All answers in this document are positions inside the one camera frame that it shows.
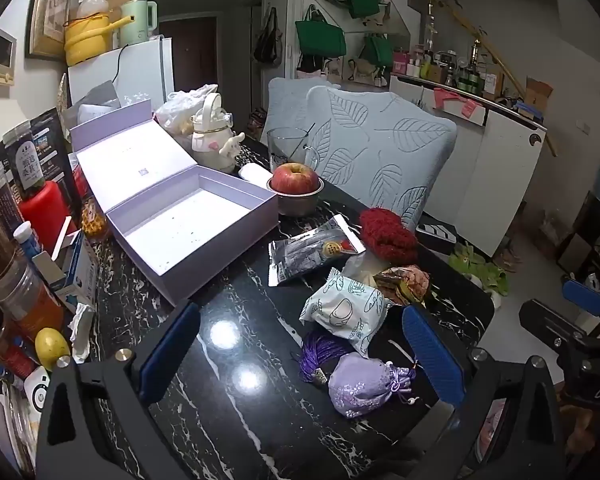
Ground lavender gift box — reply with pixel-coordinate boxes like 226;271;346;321
69;99;281;307

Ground purple embroidered sachet pouch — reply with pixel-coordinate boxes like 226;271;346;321
328;351;421;418

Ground clear glass cup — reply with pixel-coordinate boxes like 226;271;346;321
266;127;317;171

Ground black power cable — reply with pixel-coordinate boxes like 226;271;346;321
111;42;133;101

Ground large green tote bag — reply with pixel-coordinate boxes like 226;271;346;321
295;5;346;58

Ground black hanging bag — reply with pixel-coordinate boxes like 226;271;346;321
252;7;283;65

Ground red apple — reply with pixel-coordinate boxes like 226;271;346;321
271;162;321;195

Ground green slippers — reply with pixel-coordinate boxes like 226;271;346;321
450;242;511;296

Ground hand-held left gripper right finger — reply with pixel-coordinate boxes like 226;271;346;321
401;304;567;480

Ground pale green electric kettle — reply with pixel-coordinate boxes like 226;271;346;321
120;0;158;47

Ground white cartoon water bottle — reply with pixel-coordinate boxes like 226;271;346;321
190;92;246;173

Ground white patterned tissue pack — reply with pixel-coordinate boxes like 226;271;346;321
300;267;396;358

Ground framed picture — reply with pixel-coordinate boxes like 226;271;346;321
26;0;75;61

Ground red fluffy cloth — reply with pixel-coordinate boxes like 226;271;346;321
358;207;420;263

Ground cardboard box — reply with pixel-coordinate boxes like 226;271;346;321
524;77;555;111

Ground grey plastic bag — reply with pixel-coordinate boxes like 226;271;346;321
65;81;123;111

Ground red plastic bottle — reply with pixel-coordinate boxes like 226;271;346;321
19;180;78;256

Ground yellow pot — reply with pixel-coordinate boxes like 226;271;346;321
62;14;131;67

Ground purple tassel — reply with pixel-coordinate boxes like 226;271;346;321
292;330;356;386

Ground white fridge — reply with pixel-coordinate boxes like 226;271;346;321
67;37;175;111

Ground clear plastic food bag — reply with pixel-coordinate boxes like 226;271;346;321
154;84;220;136

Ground red gold snack packet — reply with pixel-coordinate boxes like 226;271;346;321
372;265;433;308

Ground dark label tea jar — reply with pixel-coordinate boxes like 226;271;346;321
2;122;46;201

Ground white cylinder roll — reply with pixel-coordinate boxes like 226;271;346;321
238;162;273;186

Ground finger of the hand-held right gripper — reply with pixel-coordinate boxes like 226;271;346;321
561;279;600;322
519;299;589;360

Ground white cabinet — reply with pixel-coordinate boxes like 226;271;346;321
389;74;548;258

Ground pink paper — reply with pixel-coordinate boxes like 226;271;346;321
432;87;483;118

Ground yellow waffle snack packet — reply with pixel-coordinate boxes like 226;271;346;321
80;200;112;241

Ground silver snack packet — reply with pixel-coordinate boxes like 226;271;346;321
268;214;367;287

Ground black stand-up pouch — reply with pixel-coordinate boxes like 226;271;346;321
0;107;81;221

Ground crumpled white tissue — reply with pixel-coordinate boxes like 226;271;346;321
69;302;98;365

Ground blue white medicine box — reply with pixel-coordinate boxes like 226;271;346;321
32;232;98;313

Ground small metal bowl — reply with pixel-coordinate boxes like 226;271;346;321
266;176;325;217

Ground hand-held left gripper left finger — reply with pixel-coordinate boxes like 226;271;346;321
34;299;203;480

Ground wooden stair rail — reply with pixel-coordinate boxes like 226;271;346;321
420;0;558;158

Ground yellow lemon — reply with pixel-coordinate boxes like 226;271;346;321
34;327;72;372

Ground black white clapperboard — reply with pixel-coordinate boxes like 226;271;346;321
415;222;458;256

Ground row of bottles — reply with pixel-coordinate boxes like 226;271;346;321
392;42;511;98

